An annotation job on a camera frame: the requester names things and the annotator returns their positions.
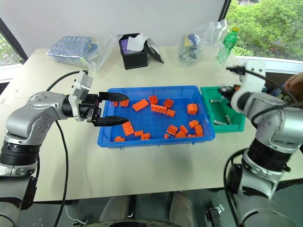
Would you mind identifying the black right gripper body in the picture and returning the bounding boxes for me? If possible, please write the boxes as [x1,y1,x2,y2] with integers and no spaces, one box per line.
[219,84,239,107]

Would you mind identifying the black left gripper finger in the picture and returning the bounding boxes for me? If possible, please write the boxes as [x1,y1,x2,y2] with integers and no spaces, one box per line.
[90,116,130,128]
[98,91,130,102]

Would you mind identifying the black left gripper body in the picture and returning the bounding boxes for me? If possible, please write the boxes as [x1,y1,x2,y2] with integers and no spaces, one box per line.
[79,93,103,123]

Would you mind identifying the green plastic bin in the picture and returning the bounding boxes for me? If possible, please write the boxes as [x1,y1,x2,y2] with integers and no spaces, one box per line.
[200,86,246,133]

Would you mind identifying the blue plastic bin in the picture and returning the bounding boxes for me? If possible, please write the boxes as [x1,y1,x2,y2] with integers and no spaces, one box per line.
[97,85,217,149]

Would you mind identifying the person's bare hand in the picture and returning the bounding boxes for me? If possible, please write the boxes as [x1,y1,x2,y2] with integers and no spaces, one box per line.
[283,71,303,92]

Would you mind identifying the long orange toy brick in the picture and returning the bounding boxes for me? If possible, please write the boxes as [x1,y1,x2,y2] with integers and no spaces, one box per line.
[131,99,150,113]
[121,121,135,137]
[151,104,168,114]

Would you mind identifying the smooth orange rounded block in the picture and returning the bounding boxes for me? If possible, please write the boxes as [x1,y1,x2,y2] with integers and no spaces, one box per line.
[186,103,198,115]

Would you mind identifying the black square box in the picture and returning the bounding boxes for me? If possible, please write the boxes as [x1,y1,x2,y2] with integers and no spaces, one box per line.
[117,33,149,70]

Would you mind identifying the green plastic bottle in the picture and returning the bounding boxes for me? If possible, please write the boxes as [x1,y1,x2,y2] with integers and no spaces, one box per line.
[217,26,240,60]

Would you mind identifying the large clear plastic bag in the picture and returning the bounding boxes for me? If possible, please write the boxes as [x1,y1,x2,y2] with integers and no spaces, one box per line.
[178,19,228,68]

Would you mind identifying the white crumpled paper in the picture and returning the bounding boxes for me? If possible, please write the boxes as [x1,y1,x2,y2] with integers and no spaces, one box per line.
[127,34,148,52]

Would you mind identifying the black box lid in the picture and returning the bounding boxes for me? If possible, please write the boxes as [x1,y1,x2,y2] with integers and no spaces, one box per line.
[144,37,165,65]

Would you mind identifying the blue perforated rack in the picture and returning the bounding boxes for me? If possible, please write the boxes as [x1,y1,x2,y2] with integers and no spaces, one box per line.
[46,35,99,65]

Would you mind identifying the grey rounded shape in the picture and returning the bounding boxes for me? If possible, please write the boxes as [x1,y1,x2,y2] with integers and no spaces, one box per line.
[98,194,131,224]
[169,191,195,225]

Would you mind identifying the black metal clamp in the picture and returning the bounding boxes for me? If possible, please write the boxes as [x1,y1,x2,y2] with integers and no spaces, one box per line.
[205,204,225,223]

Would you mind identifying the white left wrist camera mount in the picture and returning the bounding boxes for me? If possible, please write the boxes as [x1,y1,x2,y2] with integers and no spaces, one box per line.
[69,70,94,122]

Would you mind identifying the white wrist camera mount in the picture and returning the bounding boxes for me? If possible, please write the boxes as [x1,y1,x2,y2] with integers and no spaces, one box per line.
[231,61,266,112]
[69,70,94,122]

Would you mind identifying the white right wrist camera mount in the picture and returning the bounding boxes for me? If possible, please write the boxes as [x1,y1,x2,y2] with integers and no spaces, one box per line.
[231,61,266,112]

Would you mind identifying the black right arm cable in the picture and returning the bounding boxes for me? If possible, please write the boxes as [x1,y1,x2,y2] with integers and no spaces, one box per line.
[226,66,303,130]

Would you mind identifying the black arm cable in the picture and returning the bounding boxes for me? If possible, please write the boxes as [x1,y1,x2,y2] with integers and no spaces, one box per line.
[45,70,89,227]
[226,66,303,130]

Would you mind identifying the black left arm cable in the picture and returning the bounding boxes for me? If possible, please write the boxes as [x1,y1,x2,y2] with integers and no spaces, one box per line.
[45,70,89,227]

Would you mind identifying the black window frame post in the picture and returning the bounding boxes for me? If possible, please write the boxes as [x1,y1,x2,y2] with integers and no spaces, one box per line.
[0,16,27,65]
[218,0,232,22]

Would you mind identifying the black lower right cable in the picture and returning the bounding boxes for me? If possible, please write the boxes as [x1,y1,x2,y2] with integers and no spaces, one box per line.
[223,149,250,227]

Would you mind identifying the thin white cable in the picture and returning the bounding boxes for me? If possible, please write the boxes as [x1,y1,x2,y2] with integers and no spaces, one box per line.
[65,205,89,225]

